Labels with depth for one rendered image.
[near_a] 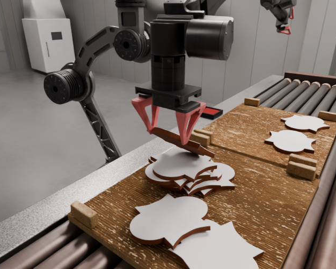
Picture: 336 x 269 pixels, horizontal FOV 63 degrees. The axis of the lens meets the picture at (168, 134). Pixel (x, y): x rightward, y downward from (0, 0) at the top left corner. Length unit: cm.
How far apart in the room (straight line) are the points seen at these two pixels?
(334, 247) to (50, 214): 51
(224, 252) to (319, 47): 294
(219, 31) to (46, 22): 604
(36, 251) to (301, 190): 52
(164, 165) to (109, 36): 105
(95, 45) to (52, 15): 498
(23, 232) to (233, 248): 37
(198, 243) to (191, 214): 6
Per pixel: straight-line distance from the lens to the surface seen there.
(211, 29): 42
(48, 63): 641
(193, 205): 52
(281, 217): 56
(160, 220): 49
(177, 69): 45
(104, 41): 154
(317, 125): 98
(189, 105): 45
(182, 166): 56
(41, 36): 634
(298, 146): 81
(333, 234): 59
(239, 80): 392
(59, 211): 60
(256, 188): 62
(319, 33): 326
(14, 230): 59
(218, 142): 79
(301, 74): 175
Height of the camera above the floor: 128
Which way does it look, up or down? 24 degrees down
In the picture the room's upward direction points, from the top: straight up
